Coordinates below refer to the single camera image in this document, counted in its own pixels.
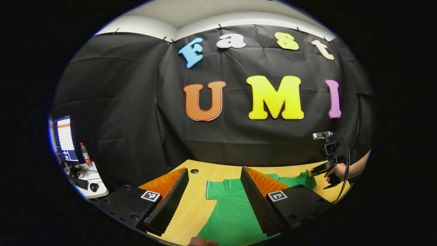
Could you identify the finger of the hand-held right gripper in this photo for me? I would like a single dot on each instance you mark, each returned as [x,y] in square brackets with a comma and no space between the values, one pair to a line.
[321,168]

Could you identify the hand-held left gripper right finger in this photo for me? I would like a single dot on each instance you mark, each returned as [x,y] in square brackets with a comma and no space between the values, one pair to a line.
[261,212]

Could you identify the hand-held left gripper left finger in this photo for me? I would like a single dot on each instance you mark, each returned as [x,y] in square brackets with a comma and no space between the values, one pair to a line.
[167,208]

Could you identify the green T-shirt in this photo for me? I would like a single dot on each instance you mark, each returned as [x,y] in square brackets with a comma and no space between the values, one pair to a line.
[232,212]

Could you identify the white side desk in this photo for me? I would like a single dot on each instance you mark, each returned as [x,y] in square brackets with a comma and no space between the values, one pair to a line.
[94,196]

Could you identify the black computer mouse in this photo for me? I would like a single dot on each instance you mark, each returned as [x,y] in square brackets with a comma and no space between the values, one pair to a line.
[94,187]

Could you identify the black backdrop cloth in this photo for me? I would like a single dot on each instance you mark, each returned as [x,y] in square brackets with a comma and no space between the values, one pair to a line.
[239,136]

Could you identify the black keyboard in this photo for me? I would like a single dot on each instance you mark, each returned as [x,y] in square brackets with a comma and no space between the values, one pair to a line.
[82,183]

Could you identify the red-capped drink bottle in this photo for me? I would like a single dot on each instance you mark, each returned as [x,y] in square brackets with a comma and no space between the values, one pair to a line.
[85,156]

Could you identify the computer monitor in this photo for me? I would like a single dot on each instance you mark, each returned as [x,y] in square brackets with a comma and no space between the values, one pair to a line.
[66,140]

